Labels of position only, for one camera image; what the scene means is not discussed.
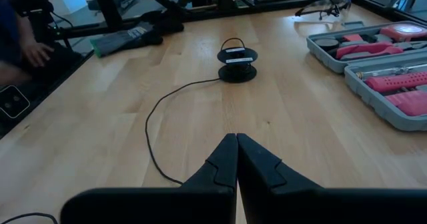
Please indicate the red bit holder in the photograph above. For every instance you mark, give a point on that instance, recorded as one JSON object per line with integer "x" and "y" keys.
{"x": 410, "y": 104}

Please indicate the grey black work glove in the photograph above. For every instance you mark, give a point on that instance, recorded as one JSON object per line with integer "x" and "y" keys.
{"x": 166, "y": 24}
{"x": 116, "y": 42}

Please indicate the grey plastic tool case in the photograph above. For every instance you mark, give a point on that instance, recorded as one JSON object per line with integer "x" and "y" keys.
{"x": 333, "y": 64}

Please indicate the red utility knife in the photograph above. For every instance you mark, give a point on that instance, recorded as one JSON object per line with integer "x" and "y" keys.
{"x": 352, "y": 37}

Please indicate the clear safety glasses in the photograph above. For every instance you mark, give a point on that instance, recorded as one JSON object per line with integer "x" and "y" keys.
{"x": 328, "y": 5}

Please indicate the person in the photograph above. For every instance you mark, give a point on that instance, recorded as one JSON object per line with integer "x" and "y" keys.
{"x": 10, "y": 34}

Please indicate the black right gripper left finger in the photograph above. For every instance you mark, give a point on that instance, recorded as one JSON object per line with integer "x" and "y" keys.
{"x": 220, "y": 170}

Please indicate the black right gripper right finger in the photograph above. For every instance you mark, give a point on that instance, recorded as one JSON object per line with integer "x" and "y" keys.
{"x": 260, "y": 174}

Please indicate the red tape measure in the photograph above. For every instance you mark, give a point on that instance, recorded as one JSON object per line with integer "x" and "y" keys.
{"x": 405, "y": 30}

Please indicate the black camera box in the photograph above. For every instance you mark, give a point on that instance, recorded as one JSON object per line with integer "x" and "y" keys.
{"x": 13, "y": 102}

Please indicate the person's hand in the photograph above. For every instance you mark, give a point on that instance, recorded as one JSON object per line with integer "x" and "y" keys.
{"x": 35, "y": 52}

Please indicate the black tape roll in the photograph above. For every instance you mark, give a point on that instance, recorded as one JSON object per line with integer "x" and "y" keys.
{"x": 327, "y": 43}

